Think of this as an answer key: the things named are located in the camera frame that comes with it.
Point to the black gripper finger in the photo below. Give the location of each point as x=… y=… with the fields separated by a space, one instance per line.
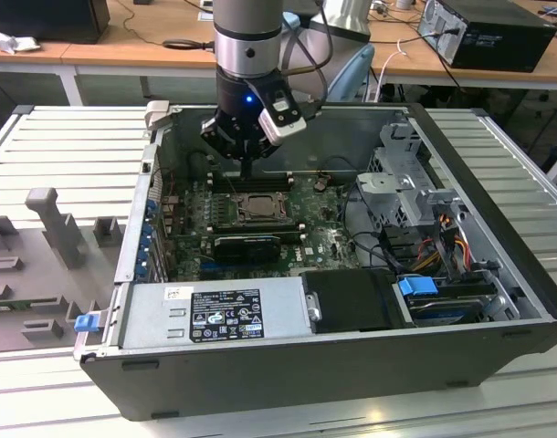
x=262 y=150
x=219 y=134

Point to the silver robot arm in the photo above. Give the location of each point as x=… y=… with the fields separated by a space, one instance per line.
x=246 y=50

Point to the black RAM slot bank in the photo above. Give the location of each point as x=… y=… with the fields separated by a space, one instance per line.
x=269 y=183
x=260 y=226

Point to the CPU socket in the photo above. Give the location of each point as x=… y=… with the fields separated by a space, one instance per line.
x=285 y=207

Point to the blue expansion slot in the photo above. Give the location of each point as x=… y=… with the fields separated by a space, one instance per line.
x=207 y=265

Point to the round coin cell battery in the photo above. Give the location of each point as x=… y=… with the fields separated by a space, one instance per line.
x=320 y=184

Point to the wooden desk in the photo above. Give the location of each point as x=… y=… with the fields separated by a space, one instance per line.
x=420 y=68
x=146 y=59

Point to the black graphics card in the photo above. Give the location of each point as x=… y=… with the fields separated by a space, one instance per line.
x=246 y=250

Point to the green motherboard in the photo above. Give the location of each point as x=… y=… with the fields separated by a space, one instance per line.
x=324 y=237

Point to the pale blue teach pendant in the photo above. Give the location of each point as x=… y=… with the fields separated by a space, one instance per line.
x=356 y=73

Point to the blue card retainer strip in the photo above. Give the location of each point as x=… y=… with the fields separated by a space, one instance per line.
x=146 y=237

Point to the silver drive cage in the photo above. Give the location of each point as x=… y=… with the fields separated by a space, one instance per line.
x=397 y=191

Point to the black plastic shroud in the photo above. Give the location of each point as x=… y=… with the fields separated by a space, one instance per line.
x=351 y=301

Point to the white cup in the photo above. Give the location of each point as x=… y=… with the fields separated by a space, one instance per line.
x=404 y=3

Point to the grey power supply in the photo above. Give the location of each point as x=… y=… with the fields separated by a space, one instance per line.
x=146 y=319

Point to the large black box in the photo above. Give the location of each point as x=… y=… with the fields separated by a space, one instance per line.
x=45 y=18

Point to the blue disk carrier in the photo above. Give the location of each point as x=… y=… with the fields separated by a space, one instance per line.
x=417 y=292

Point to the grey parts rack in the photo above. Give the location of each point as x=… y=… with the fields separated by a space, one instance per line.
x=55 y=274

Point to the crumpled white paper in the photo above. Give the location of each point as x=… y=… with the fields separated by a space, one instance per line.
x=13 y=43

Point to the blue case latch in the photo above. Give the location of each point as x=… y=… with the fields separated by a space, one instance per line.
x=87 y=323

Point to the black PC case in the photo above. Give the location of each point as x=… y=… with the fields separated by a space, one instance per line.
x=260 y=383

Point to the hard disk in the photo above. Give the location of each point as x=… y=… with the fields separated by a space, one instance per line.
x=443 y=312

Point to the black desktop PC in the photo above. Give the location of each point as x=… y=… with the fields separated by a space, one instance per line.
x=502 y=41

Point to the green RAM stick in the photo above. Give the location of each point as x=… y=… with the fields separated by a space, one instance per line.
x=7 y=304

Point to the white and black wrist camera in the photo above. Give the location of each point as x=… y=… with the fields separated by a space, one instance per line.
x=283 y=128

